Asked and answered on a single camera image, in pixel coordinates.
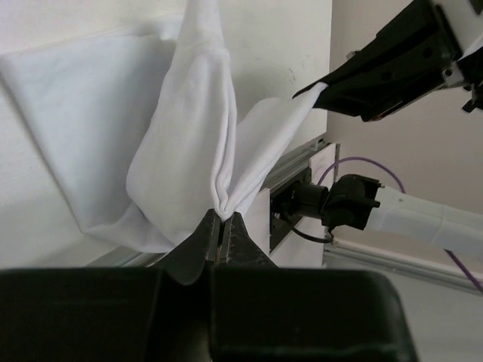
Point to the aluminium table frame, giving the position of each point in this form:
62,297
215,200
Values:
384,251

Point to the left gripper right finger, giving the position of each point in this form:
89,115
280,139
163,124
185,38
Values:
260,312

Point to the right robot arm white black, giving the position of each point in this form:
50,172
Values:
391,211

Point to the white skirt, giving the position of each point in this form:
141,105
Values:
142,133

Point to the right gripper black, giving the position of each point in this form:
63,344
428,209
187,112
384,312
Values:
403,63

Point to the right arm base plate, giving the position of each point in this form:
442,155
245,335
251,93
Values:
295,198

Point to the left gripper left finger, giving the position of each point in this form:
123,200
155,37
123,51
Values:
156,313

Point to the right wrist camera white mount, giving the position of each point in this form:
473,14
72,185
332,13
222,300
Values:
465,21

